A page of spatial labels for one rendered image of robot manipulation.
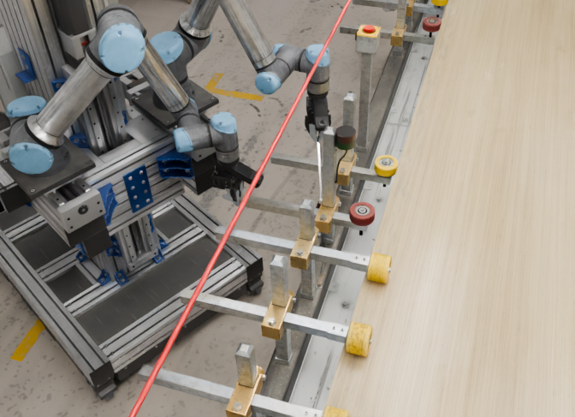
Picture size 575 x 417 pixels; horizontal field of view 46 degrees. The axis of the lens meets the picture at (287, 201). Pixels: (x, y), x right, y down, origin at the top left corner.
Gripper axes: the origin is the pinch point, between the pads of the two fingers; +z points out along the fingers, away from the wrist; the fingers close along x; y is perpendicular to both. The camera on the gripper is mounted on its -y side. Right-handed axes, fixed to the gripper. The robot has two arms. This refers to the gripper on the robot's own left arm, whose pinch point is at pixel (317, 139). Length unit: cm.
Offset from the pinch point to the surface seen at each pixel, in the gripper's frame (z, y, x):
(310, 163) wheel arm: 7.4, -3.4, 2.9
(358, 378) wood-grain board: 1, -94, -2
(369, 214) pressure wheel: 1.0, -36.6, -13.0
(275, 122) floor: 94, 135, 12
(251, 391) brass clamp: -6, -100, 24
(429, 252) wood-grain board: 1, -53, -29
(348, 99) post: -19.8, -4.4, -9.6
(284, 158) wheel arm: 7.5, -0.2, 11.8
